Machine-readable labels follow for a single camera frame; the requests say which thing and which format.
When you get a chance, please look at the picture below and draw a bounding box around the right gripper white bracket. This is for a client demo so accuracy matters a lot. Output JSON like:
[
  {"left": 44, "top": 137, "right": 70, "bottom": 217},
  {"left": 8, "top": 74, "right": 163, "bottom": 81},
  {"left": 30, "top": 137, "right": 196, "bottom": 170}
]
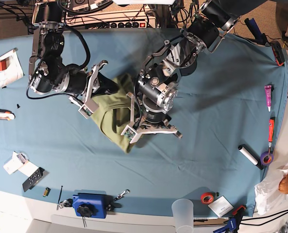
[{"left": 68, "top": 60, "right": 119, "bottom": 119}]

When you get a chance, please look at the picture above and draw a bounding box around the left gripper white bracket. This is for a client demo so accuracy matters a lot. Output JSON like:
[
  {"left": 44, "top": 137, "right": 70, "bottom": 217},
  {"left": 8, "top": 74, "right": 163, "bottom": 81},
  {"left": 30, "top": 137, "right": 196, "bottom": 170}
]
[{"left": 121, "top": 92, "right": 183, "bottom": 144}]

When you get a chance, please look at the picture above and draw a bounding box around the olive green t-shirt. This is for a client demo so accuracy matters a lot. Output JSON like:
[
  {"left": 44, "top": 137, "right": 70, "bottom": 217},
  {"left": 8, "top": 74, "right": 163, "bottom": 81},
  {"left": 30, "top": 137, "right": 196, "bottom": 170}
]
[{"left": 91, "top": 73, "right": 133, "bottom": 153}]

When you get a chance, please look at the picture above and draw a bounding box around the black white marker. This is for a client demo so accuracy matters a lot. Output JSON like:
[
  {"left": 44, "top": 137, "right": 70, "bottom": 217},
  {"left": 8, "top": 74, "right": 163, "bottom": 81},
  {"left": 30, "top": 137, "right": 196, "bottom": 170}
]
[{"left": 238, "top": 145, "right": 264, "bottom": 170}]

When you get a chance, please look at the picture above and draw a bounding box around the red handled screwdriver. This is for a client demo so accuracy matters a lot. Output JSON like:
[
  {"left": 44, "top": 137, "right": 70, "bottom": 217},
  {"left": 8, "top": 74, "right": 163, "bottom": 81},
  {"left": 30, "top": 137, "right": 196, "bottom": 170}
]
[{"left": 268, "top": 118, "right": 275, "bottom": 153}]

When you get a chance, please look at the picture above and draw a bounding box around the purple glue tube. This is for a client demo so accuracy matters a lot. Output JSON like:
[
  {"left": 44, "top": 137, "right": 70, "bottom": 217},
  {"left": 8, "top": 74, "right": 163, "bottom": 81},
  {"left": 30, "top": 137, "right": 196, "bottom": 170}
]
[{"left": 264, "top": 85, "right": 272, "bottom": 112}]

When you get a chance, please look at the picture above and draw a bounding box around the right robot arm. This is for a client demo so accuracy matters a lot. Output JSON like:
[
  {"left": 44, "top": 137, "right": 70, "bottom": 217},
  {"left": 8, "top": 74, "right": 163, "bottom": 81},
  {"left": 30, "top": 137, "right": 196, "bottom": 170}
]
[{"left": 27, "top": 0, "right": 119, "bottom": 119}]

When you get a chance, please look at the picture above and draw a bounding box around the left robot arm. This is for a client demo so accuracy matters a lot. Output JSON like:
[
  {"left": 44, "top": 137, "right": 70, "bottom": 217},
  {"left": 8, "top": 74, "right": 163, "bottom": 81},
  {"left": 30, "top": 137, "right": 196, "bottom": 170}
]
[{"left": 120, "top": 0, "right": 240, "bottom": 145}]

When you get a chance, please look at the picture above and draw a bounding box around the silver carabiner clip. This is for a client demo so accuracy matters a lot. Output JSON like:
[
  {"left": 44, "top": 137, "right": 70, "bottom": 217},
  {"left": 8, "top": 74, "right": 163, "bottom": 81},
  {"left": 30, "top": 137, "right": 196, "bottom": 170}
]
[{"left": 113, "top": 189, "right": 130, "bottom": 201}]

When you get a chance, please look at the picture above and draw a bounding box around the white power strip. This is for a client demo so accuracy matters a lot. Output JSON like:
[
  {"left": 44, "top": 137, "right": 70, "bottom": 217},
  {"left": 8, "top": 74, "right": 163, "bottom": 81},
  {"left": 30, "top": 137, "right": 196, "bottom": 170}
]
[{"left": 66, "top": 8, "right": 157, "bottom": 28}]

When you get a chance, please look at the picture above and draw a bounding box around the black zip tie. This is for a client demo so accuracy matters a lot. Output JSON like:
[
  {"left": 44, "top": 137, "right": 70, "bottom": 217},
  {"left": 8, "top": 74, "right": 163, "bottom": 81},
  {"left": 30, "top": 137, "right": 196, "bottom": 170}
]
[{"left": 57, "top": 186, "right": 63, "bottom": 205}]

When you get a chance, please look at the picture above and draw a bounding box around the translucent plastic cup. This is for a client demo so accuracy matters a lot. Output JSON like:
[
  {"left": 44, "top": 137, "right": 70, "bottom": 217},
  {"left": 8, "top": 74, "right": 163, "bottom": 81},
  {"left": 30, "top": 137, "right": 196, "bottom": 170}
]
[{"left": 171, "top": 199, "right": 194, "bottom": 233}]

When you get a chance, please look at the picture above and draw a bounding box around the red tape roll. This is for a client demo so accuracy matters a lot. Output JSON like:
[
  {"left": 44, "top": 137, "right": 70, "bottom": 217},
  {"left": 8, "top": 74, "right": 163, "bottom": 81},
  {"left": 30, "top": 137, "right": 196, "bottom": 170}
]
[{"left": 201, "top": 192, "right": 215, "bottom": 204}]

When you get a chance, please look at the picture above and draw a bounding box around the black remote control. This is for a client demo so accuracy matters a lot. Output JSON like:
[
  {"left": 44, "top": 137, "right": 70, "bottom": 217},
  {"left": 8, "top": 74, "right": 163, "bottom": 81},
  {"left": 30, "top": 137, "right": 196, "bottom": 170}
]
[{"left": 22, "top": 167, "right": 45, "bottom": 192}]

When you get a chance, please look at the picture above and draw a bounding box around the blue table cloth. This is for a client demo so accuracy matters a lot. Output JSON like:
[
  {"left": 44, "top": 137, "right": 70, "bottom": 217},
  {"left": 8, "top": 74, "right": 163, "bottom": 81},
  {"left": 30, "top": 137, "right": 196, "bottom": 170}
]
[{"left": 0, "top": 34, "right": 288, "bottom": 216}]

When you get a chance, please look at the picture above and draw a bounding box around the small green battery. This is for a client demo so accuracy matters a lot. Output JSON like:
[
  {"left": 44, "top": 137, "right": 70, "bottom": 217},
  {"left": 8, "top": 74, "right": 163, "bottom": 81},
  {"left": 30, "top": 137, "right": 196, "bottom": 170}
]
[{"left": 43, "top": 187, "right": 51, "bottom": 197}]

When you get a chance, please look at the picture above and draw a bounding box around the small red box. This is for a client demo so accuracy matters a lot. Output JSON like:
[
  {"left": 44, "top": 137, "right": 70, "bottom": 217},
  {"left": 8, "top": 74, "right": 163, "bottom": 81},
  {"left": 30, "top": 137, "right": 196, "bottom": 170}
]
[{"left": 0, "top": 60, "right": 7, "bottom": 72}]

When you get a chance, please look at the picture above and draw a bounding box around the white card packet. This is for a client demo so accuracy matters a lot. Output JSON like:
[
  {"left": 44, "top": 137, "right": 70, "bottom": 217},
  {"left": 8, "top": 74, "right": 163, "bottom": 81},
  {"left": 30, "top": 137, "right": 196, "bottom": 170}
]
[{"left": 3, "top": 151, "right": 39, "bottom": 177}]

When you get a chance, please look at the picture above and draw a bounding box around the white paper note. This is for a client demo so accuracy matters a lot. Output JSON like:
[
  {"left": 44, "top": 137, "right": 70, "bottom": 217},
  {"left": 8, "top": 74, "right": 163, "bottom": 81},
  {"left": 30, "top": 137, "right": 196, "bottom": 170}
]
[{"left": 208, "top": 196, "right": 233, "bottom": 217}]

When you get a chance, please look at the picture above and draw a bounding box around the orange white utility knife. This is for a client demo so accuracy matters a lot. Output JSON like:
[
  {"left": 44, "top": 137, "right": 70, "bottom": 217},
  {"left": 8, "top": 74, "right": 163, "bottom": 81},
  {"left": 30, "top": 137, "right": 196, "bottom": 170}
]
[{"left": 0, "top": 109, "right": 15, "bottom": 120}]

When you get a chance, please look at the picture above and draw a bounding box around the purple tape roll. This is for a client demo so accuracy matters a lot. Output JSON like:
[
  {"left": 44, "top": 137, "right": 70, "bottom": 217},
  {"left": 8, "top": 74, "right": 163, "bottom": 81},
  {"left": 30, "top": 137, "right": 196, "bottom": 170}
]
[{"left": 260, "top": 151, "right": 274, "bottom": 166}]

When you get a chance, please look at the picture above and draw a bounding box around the blue orange bar clamp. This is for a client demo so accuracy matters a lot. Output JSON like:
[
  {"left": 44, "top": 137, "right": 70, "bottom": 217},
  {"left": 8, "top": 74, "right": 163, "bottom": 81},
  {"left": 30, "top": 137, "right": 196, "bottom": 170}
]
[{"left": 213, "top": 205, "right": 246, "bottom": 233}]

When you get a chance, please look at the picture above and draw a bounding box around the white plastic bag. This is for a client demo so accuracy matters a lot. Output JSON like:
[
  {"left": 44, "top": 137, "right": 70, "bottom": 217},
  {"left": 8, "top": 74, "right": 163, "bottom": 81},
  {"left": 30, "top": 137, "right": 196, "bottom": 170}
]
[{"left": 254, "top": 162, "right": 288, "bottom": 216}]

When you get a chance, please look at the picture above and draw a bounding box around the black red corner clamp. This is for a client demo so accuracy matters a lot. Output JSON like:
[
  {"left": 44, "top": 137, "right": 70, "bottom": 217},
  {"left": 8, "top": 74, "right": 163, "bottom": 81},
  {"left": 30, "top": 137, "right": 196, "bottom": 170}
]
[{"left": 270, "top": 40, "right": 285, "bottom": 67}]

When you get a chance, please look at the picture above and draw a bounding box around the blue clamp mount block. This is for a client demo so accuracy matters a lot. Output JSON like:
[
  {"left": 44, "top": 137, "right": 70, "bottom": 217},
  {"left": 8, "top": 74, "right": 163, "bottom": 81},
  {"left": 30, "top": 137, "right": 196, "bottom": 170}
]
[{"left": 72, "top": 193, "right": 107, "bottom": 219}]

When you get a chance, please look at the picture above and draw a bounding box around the blue black clamp handle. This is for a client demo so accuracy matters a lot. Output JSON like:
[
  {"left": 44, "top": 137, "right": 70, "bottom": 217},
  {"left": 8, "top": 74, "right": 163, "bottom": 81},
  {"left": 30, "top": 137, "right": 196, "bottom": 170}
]
[{"left": 244, "top": 18, "right": 270, "bottom": 46}]

